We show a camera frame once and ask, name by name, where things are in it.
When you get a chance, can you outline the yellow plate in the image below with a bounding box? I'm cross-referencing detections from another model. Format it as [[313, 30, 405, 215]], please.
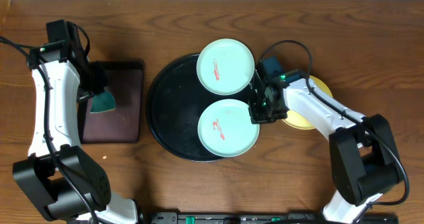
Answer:
[[282, 76, 333, 130]]

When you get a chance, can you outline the light blue plate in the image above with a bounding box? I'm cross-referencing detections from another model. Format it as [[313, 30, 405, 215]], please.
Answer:
[[197, 99, 260, 157], [196, 38, 254, 95]]

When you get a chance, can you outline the green sponge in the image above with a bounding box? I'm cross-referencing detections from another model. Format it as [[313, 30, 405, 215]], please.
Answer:
[[90, 91, 116, 113]]

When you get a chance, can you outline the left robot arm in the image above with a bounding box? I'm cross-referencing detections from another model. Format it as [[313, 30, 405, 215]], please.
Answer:
[[13, 20, 138, 223]]

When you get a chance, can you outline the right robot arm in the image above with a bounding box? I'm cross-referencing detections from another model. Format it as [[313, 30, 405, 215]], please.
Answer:
[[248, 58, 407, 223]]

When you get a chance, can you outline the round black tray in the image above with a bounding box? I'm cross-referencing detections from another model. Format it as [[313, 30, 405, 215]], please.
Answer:
[[146, 54, 250, 162]]

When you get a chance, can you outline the rectangular black sponge tray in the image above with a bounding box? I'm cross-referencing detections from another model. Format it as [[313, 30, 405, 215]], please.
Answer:
[[78, 61, 144, 144]]

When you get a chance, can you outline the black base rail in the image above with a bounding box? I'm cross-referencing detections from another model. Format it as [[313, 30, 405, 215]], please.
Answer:
[[150, 211, 400, 224]]

